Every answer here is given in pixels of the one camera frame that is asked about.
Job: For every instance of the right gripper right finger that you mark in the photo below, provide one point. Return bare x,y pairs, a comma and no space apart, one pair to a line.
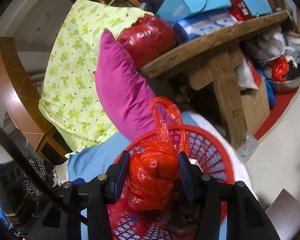
245,217

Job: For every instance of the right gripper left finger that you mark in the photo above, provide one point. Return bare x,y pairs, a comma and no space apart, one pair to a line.
87,203

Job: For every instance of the red plastic bag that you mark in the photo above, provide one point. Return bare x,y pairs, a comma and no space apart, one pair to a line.
152,172

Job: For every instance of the red plastic mesh basket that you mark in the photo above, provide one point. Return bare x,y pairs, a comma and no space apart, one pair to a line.
212,158

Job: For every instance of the black plastic bag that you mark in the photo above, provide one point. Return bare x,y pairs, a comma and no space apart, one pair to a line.
183,218

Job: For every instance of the blue bed sheet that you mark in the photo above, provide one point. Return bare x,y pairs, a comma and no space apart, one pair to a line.
126,229

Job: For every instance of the green clover patterned quilt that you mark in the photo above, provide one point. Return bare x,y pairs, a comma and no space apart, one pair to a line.
69,98

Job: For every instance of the magenta pillow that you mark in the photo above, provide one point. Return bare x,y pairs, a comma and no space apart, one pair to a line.
123,93

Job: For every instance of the brown cardboard box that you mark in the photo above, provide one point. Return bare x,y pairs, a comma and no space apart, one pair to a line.
255,107

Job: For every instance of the wooden headboard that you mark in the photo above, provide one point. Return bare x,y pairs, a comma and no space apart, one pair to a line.
21,100

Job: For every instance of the red floor mat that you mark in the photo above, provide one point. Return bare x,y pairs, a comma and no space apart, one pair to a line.
282,103

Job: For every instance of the metal bowl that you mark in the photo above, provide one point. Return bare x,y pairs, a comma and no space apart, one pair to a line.
289,85

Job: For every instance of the small red bag in bowl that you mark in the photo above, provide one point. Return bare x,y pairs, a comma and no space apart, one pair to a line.
280,69

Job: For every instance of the wooden table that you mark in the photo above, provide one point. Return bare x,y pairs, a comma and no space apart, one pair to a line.
211,59

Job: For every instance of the shiny red wrapped bundle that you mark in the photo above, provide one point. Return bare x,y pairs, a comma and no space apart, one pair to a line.
147,38

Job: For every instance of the blue white tissue pack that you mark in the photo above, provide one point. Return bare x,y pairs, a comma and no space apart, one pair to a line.
203,24

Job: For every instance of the red box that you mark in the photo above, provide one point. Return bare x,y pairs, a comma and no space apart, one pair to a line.
240,10

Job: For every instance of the light blue cardboard box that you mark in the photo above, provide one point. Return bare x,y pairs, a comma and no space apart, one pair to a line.
174,10

